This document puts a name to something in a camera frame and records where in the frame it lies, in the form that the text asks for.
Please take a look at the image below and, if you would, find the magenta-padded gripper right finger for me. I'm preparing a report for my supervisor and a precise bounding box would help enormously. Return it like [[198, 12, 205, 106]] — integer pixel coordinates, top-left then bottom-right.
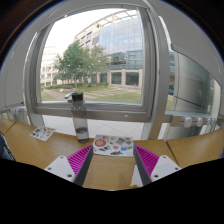
[[132, 144, 183, 187]]

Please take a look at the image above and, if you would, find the small colourful sticker sheet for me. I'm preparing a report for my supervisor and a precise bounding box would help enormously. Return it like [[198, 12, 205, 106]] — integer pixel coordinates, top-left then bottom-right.
[[29, 126, 57, 142]]

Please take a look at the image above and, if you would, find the glass-fronted building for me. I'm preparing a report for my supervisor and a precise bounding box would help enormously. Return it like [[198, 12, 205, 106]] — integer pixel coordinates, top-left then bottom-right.
[[73, 9, 144, 88]]

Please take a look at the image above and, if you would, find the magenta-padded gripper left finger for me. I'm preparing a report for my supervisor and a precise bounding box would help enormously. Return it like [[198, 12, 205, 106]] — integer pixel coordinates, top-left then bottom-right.
[[43, 144, 95, 187]]

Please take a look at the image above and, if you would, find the dark blue chair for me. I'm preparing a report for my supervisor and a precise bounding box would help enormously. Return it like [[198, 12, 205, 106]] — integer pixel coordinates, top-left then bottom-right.
[[0, 131, 16, 162]]

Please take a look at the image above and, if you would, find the green tree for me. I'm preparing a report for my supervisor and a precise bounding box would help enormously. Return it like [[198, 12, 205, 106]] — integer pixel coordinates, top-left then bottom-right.
[[54, 40, 108, 91]]

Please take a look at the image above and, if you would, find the large colourful sticker sheet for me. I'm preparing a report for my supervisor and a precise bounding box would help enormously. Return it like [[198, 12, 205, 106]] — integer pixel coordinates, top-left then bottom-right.
[[92, 134, 135, 158]]

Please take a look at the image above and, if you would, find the clear grey bottle, black cap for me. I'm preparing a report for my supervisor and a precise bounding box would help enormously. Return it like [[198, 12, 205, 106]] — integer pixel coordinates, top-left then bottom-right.
[[70, 92, 90, 144]]

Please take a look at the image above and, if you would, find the grey window frame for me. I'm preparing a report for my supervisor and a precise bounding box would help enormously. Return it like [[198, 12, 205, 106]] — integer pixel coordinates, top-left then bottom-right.
[[24, 3, 168, 124]]

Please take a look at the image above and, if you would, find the grey rail with white knobs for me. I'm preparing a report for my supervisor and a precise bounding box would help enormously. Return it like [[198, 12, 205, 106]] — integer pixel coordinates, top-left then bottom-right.
[[166, 111, 222, 130], [0, 103, 29, 122]]

